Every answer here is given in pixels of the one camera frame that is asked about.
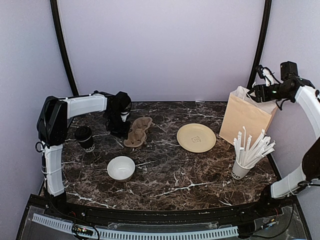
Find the black paper coffee cup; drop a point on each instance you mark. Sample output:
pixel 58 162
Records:
pixel 89 145

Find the white wrapped straw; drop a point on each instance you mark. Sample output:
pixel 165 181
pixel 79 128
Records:
pixel 254 147
pixel 243 135
pixel 239 150
pixel 265 147
pixel 246 153

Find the black plastic cup lid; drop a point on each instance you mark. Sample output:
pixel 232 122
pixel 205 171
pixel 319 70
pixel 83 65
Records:
pixel 83 133

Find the brown cardboard cup carrier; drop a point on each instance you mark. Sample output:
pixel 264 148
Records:
pixel 138 133

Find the left black frame post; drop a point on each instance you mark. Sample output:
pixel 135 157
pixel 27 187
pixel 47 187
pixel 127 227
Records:
pixel 62 47

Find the small green circuit board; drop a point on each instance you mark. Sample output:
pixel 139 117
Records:
pixel 80 230

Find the white paper cup holder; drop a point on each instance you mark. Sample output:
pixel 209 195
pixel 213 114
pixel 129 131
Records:
pixel 238 171

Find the black front rail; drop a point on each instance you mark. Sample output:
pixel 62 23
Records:
pixel 235 215

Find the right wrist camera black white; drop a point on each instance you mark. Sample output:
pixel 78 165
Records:
pixel 265 74

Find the white ceramic bowl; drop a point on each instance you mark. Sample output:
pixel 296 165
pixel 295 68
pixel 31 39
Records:
pixel 121 168

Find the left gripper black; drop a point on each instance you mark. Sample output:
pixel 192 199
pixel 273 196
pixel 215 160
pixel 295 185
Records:
pixel 123 132

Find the white slotted cable duct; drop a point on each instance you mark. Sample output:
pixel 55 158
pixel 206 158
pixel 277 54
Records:
pixel 109 234

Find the beige round plate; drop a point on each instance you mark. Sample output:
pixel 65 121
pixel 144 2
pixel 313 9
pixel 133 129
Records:
pixel 196 138

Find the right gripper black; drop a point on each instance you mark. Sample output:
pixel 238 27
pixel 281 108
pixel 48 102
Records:
pixel 259 88

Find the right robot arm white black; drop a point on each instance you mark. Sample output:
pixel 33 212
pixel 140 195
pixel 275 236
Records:
pixel 299 90

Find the right black frame post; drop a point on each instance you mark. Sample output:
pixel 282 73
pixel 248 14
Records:
pixel 261 42

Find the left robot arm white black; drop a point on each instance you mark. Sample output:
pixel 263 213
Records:
pixel 52 127

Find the black frame post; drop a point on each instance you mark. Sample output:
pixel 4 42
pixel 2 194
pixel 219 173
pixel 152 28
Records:
pixel 261 42
pixel 62 47

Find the brown paper bag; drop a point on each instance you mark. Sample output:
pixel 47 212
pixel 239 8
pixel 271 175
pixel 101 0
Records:
pixel 242 112

